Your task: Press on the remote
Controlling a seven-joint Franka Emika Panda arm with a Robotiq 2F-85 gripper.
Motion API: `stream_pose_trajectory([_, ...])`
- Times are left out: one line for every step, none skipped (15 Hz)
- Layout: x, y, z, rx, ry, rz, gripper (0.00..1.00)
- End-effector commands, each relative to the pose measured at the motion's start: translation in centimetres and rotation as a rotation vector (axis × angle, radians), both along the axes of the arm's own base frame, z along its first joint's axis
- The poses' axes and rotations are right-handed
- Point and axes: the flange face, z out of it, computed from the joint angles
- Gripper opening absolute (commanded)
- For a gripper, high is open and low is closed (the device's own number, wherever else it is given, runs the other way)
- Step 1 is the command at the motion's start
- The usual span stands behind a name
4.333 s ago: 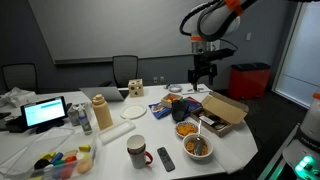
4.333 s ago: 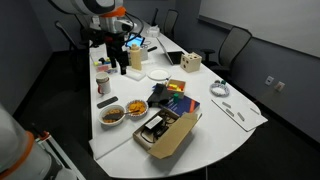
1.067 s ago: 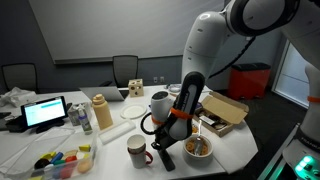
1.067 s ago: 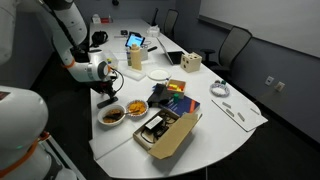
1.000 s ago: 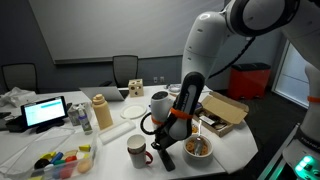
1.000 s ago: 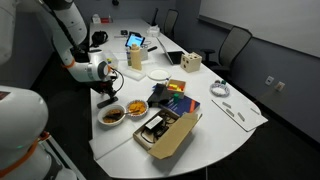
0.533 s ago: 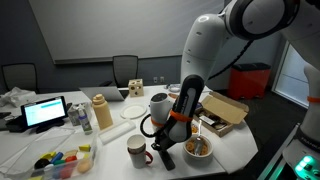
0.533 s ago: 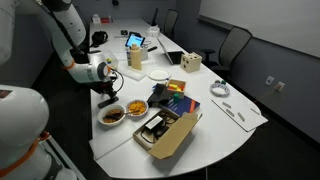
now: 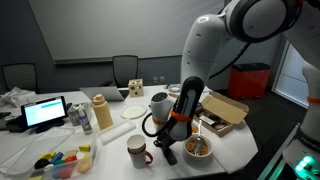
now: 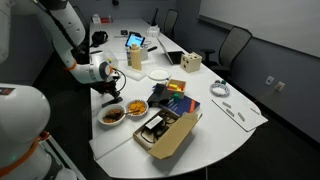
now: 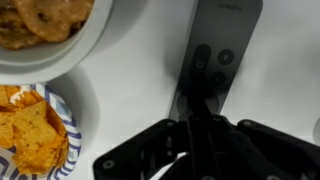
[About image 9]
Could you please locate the white wall board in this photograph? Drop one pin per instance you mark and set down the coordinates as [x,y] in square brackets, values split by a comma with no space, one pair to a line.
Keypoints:
[116,26]

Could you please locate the red trash bin black lid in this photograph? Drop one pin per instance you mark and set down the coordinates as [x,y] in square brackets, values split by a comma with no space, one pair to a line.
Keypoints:
[248,83]

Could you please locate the open cardboard box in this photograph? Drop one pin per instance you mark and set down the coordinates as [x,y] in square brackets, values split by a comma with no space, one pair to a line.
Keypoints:
[223,110]

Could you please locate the blue flat package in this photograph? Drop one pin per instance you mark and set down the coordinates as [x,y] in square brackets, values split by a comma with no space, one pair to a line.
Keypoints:
[199,106]

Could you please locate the white foam tray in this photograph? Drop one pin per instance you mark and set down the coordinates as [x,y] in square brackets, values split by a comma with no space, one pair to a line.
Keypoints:
[116,131]

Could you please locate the beige toy block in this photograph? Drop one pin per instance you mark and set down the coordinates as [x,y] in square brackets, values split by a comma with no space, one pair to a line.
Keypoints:
[70,153]

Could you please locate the tan water bottle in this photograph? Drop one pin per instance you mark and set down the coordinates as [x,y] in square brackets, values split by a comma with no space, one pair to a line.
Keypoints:
[102,113]

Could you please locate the white tape roll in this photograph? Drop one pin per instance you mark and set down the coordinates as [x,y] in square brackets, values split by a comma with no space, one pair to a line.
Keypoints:
[174,88]

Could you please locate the frosted glass door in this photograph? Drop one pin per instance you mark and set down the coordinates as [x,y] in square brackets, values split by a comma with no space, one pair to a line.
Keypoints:
[293,76]

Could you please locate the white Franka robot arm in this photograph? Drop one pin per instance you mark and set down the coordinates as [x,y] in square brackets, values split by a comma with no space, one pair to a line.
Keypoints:
[206,43]

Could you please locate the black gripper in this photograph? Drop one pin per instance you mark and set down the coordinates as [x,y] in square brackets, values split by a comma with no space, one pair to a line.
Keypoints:
[164,137]

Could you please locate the grey laptop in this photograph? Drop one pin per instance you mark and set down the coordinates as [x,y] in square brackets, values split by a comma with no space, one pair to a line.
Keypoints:
[101,94]

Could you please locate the dark grey remote control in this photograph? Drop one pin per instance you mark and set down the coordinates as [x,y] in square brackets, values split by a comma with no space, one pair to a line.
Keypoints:
[170,157]

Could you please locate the black tablet with lit screen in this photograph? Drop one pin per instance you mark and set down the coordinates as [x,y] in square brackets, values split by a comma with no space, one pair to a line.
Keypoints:
[44,111]

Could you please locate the wooden shape sorter cube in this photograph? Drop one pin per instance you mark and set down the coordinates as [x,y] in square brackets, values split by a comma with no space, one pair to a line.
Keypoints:
[136,88]

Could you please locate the black tablet stand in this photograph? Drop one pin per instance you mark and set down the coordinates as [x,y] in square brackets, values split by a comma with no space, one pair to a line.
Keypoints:
[15,125]

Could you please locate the white wall outlet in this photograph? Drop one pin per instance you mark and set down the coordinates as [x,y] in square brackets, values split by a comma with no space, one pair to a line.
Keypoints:
[162,79]
[155,80]

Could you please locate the clear plastic toy bin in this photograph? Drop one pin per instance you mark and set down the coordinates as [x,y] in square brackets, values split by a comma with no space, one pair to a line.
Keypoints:
[85,166]

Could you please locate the black office chair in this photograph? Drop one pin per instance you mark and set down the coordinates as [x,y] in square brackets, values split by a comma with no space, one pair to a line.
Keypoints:
[20,77]
[125,70]

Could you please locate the blue toy cylinder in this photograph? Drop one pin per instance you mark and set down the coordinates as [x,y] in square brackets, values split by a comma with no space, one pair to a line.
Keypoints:
[56,157]

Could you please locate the orange toy ball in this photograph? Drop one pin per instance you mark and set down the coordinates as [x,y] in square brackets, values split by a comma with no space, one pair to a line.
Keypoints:
[84,166]

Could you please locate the white round plate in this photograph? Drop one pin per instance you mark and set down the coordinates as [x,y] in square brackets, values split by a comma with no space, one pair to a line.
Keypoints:
[133,111]

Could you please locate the small spray bottle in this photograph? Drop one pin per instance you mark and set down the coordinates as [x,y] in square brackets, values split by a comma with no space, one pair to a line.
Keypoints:
[84,121]

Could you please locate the metal spoon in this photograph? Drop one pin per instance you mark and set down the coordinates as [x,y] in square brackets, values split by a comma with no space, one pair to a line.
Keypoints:
[199,143]

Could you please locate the red toy block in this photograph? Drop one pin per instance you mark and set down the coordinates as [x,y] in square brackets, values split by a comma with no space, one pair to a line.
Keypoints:
[71,159]

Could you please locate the robot base stand green light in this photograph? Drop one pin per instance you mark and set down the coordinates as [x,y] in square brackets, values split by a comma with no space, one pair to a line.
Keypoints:
[300,160]

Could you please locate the yellow wedge toy block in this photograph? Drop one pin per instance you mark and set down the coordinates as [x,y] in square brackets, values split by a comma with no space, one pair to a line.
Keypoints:
[84,148]

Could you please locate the green toy block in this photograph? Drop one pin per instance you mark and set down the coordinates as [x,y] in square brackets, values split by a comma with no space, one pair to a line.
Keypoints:
[59,162]

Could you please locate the grey carton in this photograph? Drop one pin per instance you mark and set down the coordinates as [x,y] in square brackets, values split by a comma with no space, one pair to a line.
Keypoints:
[73,115]

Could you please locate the white plastic bag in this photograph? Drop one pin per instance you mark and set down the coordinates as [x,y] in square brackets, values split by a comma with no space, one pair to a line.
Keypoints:
[16,96]

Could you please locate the black toy ball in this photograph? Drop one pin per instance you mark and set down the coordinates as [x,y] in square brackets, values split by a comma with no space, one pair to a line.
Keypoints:
[41,164]

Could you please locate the white bowl with crackers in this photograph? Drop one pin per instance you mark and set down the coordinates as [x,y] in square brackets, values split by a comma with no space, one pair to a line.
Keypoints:
[198,151]

